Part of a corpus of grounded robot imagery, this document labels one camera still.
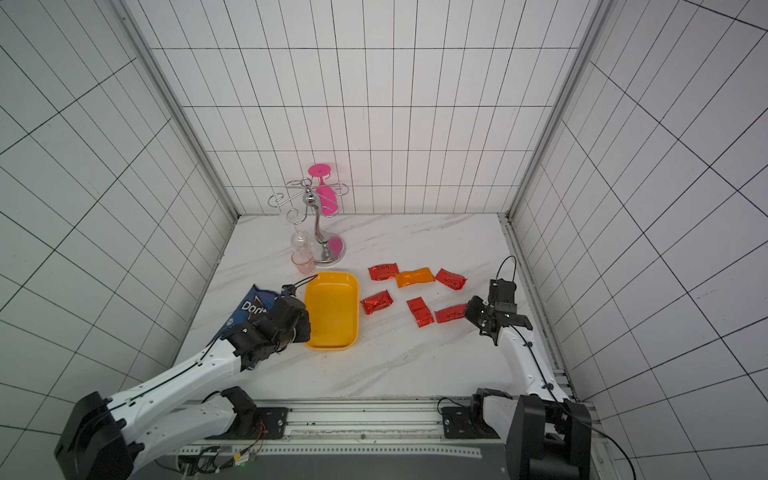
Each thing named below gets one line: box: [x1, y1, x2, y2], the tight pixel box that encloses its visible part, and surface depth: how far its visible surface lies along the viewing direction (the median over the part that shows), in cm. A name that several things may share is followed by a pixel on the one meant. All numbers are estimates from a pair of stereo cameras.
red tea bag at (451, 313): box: [434, 303, 467, 323], surface depth 92 cm
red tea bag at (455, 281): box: [435, 268, 467, 291], surface depth 102 cm
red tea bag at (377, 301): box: [360, 290, 394, 315], surface depth 95 cm
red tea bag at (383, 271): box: [368, 262, 400, 281], surface depth 103 cm
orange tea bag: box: [396, 267, 435, 289], surface depth 102 cm
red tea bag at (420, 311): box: [406, 296, 435, 328], surface depth 94 cm
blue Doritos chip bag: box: [205, 284, 279, 351], surface depth 93 cm
